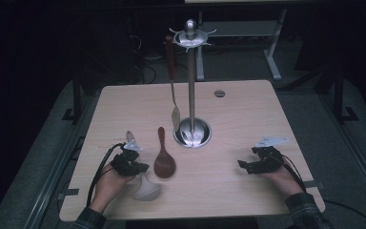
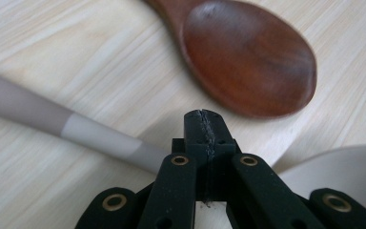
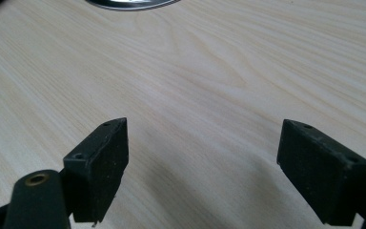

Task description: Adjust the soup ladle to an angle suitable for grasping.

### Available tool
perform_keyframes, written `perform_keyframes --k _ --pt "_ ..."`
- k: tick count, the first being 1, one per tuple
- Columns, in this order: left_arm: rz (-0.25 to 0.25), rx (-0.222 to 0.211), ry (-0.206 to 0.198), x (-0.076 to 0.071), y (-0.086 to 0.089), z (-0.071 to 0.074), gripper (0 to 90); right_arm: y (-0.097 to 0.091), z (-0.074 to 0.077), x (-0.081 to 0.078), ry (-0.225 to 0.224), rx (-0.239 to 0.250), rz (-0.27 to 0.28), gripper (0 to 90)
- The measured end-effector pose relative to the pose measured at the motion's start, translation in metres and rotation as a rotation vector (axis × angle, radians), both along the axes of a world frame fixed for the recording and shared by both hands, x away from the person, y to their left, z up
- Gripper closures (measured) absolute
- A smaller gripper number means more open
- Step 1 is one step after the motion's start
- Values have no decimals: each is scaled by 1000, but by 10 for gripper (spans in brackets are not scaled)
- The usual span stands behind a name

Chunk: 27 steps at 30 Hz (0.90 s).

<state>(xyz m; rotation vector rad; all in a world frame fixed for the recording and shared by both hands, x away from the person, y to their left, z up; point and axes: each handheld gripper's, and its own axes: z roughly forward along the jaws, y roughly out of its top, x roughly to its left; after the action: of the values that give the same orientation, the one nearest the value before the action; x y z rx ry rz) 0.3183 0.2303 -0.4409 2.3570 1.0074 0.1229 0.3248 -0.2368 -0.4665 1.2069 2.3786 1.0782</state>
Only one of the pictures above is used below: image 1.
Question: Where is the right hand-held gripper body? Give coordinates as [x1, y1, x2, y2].
[251, 135, 291, 175]

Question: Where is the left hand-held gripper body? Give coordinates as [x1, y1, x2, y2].
[110, 139, 145, 177]

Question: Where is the beige ladle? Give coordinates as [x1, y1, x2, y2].
[125, 130, 162, 202]

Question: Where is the brown wooden spoon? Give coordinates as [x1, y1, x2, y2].
[152, 126, 177, 179]

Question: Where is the steel utensil rack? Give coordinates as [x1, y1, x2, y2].
[169, 18, 217, 150]

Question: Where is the black spatula with brown handle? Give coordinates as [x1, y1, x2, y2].
[164, 34, 182, 134]

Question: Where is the person's right hand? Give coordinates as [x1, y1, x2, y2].
[261, 158, 305, 200]

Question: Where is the person's left hand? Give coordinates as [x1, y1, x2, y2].
[88, 162, 137, 215]

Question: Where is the grey tape strip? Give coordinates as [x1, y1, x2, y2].
[56, 188, 80, 200]
[302, 179, 326, 190]

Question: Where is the black metal stand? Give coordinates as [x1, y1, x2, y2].
[61, 71, 84, 124]
[314, 63, 360, 124]

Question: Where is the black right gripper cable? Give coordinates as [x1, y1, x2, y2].
[273, 152, 307, 194]

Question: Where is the aluminium rail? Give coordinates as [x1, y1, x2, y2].
[20, 90, 104, 229]
[316, 94, 366, 209]

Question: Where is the tangle of dark cables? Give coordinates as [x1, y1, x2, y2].
[128, 31, 165, 85]

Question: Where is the black floor cable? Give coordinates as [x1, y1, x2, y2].
[323, 198, 366, 229]

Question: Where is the white metal desk frame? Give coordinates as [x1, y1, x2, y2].
[195, 8, 289, 82]

